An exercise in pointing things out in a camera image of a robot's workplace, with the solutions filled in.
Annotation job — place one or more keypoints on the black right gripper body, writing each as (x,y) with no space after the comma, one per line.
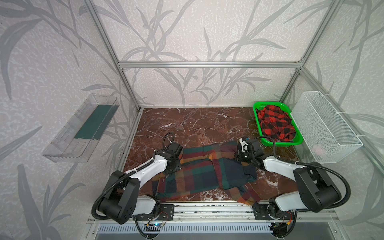
(241,154)

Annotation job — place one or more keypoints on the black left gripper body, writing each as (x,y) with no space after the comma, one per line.
(174,165)

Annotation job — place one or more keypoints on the multicolour plaid shirt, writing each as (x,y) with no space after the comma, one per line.
(207,168)

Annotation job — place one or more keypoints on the green plastic basket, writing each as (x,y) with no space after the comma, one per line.
(268,141)

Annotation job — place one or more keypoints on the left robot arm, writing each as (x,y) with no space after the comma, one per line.
(120,199)

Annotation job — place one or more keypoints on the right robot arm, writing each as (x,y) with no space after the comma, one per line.
(318,187)

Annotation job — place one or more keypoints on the red black plaid shirt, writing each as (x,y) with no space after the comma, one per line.
(276,124)

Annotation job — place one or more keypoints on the pink object in basket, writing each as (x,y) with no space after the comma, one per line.
(319,150)

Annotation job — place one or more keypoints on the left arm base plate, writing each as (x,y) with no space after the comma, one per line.
(163,212)

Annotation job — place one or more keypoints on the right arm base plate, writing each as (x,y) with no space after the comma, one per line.
(264,211)

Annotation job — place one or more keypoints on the aluminium front rail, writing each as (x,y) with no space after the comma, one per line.
(227,212)

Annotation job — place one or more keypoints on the white wire mesh basket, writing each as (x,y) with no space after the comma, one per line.
(320,123)

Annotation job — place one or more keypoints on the clear plastic wall bin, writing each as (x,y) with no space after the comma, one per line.
(77,140)

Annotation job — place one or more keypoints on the aluminium frame bars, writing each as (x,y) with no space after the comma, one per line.
(368,148)

